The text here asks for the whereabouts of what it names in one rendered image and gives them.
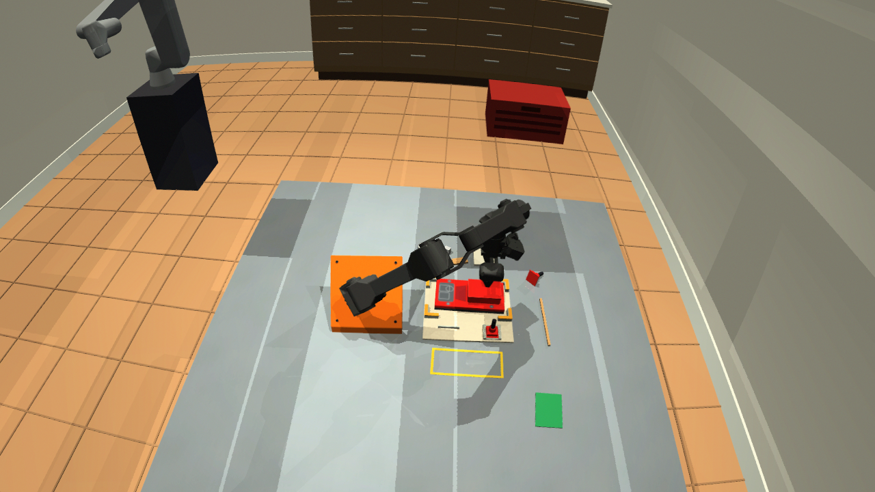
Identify green rectangular patch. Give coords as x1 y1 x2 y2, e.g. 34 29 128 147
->
535 392 563 428

